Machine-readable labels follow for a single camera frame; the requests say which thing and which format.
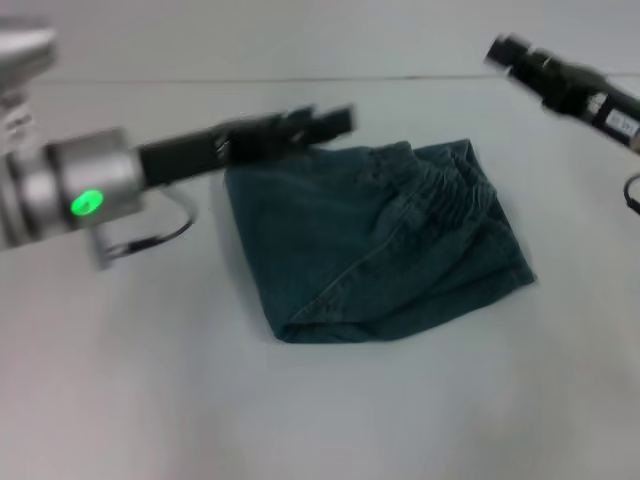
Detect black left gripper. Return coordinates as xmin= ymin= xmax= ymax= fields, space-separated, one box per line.
xmin=136 ymin=102 xmax=359 ymax=188

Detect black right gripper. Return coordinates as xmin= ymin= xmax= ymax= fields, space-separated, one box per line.
xmin=482 ymin=33 xmax=640 ymax=152

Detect blue denim shorts with embroidery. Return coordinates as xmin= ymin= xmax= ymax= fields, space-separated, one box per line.
xmin=223 ymin=138 xmax=539 ymax=346

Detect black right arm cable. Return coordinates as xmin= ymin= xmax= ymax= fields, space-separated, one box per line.
xmin=622 ymin=171 xmax=640 ymax=217

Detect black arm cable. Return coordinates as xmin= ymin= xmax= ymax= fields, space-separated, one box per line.
xmin=622 ymin=171 xmax=640 ymax=217
xmin=106 ymin=191 xmax=199 ymax=259

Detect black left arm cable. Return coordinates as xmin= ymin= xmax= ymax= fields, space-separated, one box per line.
xmin=106 ymin=191 xmax=199 ymax=259

